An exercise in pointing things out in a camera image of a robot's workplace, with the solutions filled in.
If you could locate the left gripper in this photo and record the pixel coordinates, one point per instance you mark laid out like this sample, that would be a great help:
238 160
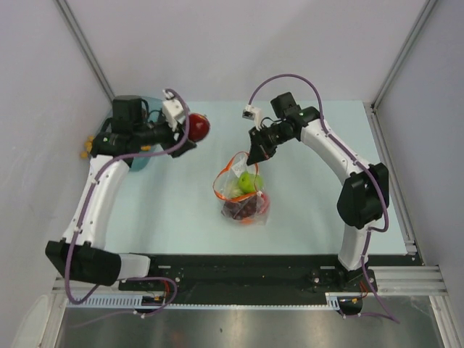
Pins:
179 146

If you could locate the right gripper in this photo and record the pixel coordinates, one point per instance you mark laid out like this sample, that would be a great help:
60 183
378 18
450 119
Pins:
259 150

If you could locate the dark red plum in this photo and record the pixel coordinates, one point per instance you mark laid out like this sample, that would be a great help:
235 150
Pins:
199 127

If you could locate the green apple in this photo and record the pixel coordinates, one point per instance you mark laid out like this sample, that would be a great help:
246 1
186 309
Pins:
249 183

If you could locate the green cabbage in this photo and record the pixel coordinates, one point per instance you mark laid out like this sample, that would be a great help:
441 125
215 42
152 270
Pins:
232 190

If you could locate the clear zip top bag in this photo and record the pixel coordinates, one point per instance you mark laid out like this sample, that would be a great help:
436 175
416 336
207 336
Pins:
231 172

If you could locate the red apple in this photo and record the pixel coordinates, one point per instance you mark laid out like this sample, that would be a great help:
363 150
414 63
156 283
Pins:
263 203

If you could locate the purple grape bunch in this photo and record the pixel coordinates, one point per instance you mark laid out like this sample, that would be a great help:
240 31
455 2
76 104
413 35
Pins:
240 210

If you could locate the orange fruit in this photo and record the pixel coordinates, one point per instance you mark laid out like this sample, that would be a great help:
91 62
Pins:
247 220

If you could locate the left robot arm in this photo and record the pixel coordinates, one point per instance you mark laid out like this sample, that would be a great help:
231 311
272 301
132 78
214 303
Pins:
129 133

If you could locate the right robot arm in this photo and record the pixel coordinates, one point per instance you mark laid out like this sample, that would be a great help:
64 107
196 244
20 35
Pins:
364 196

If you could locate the teal plastic basket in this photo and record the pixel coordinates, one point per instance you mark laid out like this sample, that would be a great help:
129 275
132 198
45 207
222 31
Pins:
143 159

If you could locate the yellow grape bunch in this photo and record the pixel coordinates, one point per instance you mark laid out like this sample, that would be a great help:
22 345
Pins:
87 147

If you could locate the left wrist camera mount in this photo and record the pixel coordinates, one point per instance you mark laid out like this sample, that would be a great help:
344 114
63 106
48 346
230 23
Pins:
172 108

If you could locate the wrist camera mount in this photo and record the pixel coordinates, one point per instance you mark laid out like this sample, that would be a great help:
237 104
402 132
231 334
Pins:
255 114
172 108

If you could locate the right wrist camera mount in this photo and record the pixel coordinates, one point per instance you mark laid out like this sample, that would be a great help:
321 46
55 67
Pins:
255 114

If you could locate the right corner aluminium post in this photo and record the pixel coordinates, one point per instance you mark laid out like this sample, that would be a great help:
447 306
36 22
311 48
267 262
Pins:
404 52

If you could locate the corner aluminium post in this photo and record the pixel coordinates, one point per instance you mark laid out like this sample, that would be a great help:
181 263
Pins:
81 40
404 52

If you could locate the left corner aluminium post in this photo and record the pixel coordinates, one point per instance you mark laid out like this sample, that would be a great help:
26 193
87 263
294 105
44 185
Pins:
81 40

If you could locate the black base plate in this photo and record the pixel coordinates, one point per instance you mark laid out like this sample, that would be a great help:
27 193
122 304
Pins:
254 279

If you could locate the white cable duct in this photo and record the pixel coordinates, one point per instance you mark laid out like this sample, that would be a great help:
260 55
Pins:
141 302

